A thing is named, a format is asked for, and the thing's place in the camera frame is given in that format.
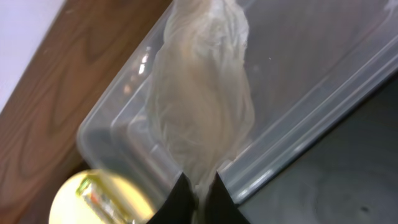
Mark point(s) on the clear plastic waste bin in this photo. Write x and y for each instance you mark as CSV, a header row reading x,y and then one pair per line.
x,y
308,62

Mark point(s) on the clear plastic wrap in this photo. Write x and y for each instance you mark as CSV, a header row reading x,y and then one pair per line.
x,y
199,104

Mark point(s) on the yellow plate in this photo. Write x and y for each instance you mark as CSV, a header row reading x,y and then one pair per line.
x,y
67,207

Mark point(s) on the green yellow snack wrapper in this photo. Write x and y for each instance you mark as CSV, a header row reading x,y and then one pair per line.
x,y
102,202

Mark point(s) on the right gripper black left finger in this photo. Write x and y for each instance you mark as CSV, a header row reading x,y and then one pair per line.
x,y
179,205

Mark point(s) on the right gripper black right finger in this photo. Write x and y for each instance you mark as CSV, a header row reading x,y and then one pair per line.
x,y
219,206

